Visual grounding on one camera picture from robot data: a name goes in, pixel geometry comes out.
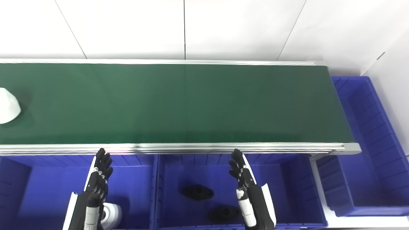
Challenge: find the black flanged part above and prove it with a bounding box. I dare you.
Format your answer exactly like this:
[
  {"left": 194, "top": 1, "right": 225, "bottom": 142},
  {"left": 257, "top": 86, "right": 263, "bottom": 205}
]
[
  {"left": 208, "top": 205, "right": 241, "bottom": 223},
  {"left": 182, "top": 184, "right": 215, "bottom": 201}
]

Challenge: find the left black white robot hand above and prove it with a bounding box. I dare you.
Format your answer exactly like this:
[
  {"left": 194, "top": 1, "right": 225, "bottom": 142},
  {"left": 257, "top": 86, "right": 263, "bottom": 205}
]
[{"left": 62, "top": 148, "right": 114, "bottom": 230}]

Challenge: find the blue plastic bin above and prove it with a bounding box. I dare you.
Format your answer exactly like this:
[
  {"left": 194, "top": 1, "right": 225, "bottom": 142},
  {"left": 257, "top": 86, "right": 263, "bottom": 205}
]
[
  {"left": 0, "top": 155, "right": 159, "bottom": 230},
  {"left": 316, "top": 76, "right": 409, "bottom": 217},
  {"left": 154, "top": 154, "right": 328, "bottom": 230}
]

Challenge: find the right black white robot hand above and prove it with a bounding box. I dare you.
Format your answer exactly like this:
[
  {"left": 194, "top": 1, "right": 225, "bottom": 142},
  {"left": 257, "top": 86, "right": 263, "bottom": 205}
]
[{"left": 228, "top": 149, "right": 277, "bottom": 230}]

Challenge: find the white cylindrical part with hole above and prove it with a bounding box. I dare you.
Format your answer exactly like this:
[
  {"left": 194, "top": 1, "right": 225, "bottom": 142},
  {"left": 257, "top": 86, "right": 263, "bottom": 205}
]
[
  {"left": 0, "top": 88, "right": 22, "bottom": 125},
  {"left": 101, "top": 202, "right": 123, "bottom": 229}
]

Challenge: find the green conveyor belt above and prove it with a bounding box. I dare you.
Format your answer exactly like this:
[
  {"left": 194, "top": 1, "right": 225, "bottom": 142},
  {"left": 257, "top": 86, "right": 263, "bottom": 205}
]
[
  {"left": 0, "top": 63, "right": 354, "bottom": 145},
  {"left": 0, "top": 58, "right": 362, "bottom": 157}
]

